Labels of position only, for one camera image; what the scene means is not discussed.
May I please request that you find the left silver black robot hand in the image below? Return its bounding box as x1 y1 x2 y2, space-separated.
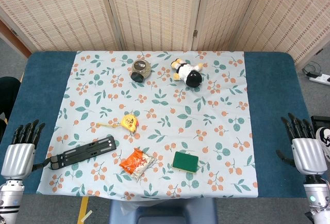
1 119 48 181

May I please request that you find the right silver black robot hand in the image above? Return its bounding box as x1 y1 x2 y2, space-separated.
275 113 328 176

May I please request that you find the yellow tape measure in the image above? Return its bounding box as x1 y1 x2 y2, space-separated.
96 114 140 134

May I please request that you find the black white sneaker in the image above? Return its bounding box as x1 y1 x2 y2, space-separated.
316 127 330 163

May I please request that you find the black box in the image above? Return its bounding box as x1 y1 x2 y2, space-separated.
310 115 330 132

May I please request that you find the black chair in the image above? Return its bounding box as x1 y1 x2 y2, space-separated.
0 76 22 133

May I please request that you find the black folding stand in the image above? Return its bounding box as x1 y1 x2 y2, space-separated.
45 135 120 171

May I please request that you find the blue felt table cover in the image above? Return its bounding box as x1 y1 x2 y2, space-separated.
0 51 317 199

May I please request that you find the white power strip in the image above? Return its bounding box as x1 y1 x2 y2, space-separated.
309 74 330 86

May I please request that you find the orange white snack packet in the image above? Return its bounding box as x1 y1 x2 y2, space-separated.
119 148 157 180

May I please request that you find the orange wooden door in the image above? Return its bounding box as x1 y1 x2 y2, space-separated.
0 20 33 59

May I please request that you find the green yellow sponge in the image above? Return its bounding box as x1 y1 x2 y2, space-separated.
172 151 200 174

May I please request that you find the floral tablecloth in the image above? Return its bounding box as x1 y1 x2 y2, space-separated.
36 50 259 200

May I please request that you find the woven folding screen panel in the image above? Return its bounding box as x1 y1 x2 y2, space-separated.
0 0 123 52
192 0 261 52
103 0 206 52
234 0 330 65

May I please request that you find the black white plush toy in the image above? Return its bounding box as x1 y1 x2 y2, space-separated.
170 58 204 88

